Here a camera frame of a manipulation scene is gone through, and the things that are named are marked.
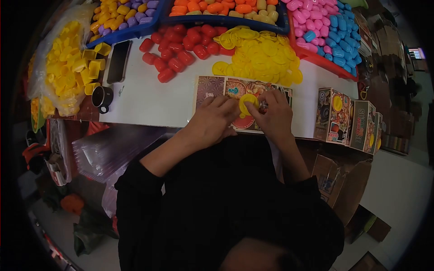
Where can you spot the person's left hand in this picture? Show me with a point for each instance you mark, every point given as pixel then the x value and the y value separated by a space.
pixel 210 120

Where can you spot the person's right hand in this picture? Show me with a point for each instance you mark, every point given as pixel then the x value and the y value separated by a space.
pixel 273 117

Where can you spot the person's right thumb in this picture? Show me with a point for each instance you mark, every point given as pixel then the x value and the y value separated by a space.
pixel 252 109

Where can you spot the person's right fingers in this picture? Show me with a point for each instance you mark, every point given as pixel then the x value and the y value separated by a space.
pixel 274 100

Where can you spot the person's left fingers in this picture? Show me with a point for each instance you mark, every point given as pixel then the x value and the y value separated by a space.
pixel 222 103

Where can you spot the yellow plastic disc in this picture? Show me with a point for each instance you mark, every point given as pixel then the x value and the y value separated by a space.
pixel 247 101

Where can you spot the printed carton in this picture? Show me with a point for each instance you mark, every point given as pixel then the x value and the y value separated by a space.
pixel 217 86

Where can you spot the pile of yellow discs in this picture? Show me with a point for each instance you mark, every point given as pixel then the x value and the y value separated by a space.
pixel 262 57

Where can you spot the folded printed box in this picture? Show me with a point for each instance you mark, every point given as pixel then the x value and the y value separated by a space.
pixel 378 132
pixel 333 115
pixel 362 126

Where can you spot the pile of red capsules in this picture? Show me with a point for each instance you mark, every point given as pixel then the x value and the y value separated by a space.
pixel 179 47

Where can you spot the red tray of pink blue capsules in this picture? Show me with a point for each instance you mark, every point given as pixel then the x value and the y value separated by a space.
pixel 325 34

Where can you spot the blue tray of orange beige capsules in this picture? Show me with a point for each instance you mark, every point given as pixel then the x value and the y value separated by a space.
pixel 223 12

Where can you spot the person's body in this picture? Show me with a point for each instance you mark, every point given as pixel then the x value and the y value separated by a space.
pixel 217 203

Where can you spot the small metal clip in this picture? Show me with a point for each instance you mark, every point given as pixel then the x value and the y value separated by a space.
pixel 121 90

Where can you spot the open brown cardboard box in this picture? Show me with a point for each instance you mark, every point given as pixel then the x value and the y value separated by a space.
pixel 342 186

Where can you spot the black smartphone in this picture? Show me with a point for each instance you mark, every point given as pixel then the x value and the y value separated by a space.
pixel 118 61

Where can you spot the black mug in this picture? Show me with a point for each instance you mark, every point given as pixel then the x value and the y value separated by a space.
pixel 101 98

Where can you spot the stack of clear plastic trays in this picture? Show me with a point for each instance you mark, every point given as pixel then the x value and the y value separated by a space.
pixel 108 152

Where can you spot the blue tray of yellow purple capsules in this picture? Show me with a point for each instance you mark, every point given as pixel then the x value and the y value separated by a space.
pixel 125 17

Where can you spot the pile of yellow square cups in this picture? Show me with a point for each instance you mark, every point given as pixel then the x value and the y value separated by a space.
pixel 93 64

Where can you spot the clear bag of yellow cups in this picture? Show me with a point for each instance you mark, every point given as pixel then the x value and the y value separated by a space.
pixel 62 64

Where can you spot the green bin of yellow parts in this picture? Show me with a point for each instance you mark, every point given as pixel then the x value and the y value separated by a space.
pixel 36 113

